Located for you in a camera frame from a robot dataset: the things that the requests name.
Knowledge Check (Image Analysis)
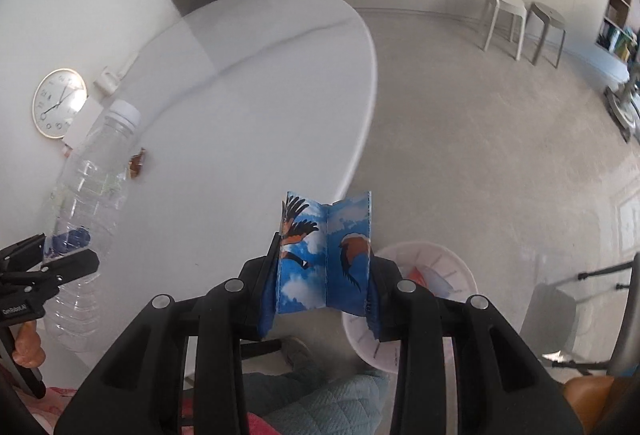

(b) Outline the small brown snack wrapper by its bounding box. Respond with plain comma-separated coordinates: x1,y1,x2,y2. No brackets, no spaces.
129,147,147,178

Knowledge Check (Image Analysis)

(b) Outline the upright vacuum cleaner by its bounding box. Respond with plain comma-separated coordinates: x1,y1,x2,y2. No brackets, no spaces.
602,60,640,143

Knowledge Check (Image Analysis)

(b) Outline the clear plastic bottle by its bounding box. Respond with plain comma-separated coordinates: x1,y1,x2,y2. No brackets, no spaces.
44,99,142,353

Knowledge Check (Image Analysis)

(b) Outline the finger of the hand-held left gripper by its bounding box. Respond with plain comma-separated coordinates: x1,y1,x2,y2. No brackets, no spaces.
10,249,100,290
0,235,48,272

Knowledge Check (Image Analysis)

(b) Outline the grey stool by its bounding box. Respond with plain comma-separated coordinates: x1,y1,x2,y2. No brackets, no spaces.
527,1,568,68

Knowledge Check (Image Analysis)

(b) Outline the person's left hand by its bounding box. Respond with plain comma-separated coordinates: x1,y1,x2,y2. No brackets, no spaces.
12,320,47,369

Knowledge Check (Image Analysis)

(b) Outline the white wall hook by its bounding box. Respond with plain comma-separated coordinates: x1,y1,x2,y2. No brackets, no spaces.
95,66,123,93

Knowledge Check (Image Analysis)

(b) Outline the pink printed clothing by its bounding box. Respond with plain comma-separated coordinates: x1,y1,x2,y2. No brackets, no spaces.
0,365,81,435

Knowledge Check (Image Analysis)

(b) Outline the white bookshelf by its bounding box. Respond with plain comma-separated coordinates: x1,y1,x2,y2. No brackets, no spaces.
595,0,640,60

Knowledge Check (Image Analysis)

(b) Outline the blue bird print carton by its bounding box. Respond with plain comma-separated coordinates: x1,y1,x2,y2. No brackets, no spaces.
277,190,373,318

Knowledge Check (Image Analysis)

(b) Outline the white stool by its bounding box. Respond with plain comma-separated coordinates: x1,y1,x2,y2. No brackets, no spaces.
481,0,528,60

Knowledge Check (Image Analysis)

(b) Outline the white card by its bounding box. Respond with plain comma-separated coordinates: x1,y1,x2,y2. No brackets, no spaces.
64,97,103,150

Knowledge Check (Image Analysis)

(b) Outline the brown leather seat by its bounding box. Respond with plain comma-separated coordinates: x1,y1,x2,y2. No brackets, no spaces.
562,375,616,435

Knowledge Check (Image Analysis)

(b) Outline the white waste bin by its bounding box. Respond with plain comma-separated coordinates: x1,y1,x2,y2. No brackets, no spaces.
341,242,476,373

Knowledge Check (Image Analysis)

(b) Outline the round white wall clock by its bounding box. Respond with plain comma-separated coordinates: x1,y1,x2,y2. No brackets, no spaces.
32,69,87,139

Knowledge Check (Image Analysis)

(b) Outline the light blue floor mat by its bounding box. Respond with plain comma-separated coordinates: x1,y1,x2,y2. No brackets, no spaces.
565,42,632,83

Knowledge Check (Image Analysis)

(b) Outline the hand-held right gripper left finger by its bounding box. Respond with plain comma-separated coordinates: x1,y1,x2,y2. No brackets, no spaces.
54,232,281,435

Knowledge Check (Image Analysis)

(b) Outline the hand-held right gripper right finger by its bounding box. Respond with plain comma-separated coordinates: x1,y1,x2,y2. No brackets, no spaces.
362,250,583,435

